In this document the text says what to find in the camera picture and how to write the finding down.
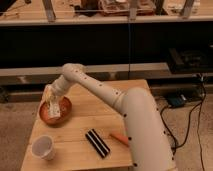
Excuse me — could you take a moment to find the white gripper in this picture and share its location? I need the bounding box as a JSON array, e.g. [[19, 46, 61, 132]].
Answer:
[[42, 79, 67, 102]]

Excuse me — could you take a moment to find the small white labelled bottle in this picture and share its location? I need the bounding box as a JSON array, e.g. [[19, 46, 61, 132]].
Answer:
[[48, 100, 61, 118]]

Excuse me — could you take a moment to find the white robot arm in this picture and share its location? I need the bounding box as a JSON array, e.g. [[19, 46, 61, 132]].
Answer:
[[44, 63, 178, 171]]

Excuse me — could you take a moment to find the orange ceramic bowl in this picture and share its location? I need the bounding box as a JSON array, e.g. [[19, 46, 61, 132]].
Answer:
[[39, 97, 72, 126]]

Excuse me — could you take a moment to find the white plastic cup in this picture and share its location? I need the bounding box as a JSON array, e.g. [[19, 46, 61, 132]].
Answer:
[[31, 135, 55, 161]]

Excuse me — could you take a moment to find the wooden table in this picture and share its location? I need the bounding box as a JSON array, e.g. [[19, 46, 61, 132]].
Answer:
[[20, 78, 151, 171]]

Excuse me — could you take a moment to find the black striped rectangular block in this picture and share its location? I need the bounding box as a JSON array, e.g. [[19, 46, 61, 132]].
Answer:
[[85, 129, 110, 158]]

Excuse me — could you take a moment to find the orange toy carrot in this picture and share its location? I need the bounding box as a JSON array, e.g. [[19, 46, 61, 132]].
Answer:
[[111, 133, 129, 146]]

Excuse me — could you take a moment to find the black power adapter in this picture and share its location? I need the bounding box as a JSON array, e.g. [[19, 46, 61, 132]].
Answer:
[[165, 95, 185, 108]]

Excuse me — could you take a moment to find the long metal shelf rack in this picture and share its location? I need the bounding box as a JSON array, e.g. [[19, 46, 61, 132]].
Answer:
[[0, 0, 213, 86]]

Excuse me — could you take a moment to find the black cable on floor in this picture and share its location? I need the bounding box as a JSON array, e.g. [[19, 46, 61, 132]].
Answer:
[[159, 73, 208, 171]]

